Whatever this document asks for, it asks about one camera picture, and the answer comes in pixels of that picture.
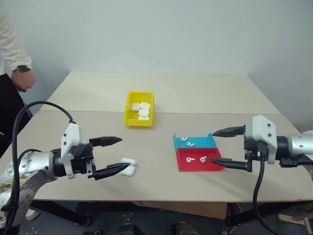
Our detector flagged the dark wrist watch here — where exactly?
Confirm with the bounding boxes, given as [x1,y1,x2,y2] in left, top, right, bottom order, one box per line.
[12,65,32,73]

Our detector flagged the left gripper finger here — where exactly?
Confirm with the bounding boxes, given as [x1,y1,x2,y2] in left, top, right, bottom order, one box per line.
[88,162,132,182]
[89,136,123,148]

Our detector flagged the light wooden frame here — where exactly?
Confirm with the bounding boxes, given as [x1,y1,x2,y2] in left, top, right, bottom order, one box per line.
[278,202,313,232]

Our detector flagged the dark rounded shape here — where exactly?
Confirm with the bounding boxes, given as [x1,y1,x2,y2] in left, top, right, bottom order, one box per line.
[119,223,140,235]
[175,221,199,235]

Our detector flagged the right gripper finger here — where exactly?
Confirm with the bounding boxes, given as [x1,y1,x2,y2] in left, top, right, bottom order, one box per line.
[212,124,246,139]
[209,158,248,170]

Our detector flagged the bystander black trousers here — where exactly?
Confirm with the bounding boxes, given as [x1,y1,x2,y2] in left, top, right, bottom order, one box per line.
[0,72,34,159]

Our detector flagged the brown cardboard sheet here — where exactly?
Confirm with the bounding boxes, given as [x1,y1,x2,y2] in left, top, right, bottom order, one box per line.
[133,201,228,220]

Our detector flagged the black table frame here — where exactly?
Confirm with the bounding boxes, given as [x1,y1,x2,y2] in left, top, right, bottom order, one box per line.
[18,200,313,229]

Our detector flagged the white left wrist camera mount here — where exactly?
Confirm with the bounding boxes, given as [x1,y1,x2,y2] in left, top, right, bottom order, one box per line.
[60,122,88,180]

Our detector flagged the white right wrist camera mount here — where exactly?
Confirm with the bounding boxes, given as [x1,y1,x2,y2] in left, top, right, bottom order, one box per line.
[245,114,278,165]

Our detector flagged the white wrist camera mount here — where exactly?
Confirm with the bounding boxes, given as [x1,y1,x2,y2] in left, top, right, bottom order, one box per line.
[60,122,88,180]
[245,114,278,165]

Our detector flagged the blue plastic tray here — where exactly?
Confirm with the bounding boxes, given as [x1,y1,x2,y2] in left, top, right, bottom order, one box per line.
[173,132,219,150]

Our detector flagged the white shoe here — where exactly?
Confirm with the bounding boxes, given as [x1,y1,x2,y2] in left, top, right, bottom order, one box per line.
[25,208,41,221]

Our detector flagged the yellow plastic bin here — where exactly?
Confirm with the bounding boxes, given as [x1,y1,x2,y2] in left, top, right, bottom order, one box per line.
[124,91,156,129]

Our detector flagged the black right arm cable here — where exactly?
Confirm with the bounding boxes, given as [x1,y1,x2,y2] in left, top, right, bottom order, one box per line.
[252,141,278,235]

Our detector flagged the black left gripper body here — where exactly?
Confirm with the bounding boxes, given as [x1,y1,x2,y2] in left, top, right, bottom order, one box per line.
[64,143,97,179]

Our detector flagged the red plastic tray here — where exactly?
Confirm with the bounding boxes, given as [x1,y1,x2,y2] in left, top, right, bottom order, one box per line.
[175,147,224,173]

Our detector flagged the bystander bare hand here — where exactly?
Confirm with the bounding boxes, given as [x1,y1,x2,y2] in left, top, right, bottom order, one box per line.
[12,70,36,93]

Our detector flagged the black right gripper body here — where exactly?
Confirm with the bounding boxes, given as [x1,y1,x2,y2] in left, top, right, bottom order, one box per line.
[243,138,269,172]

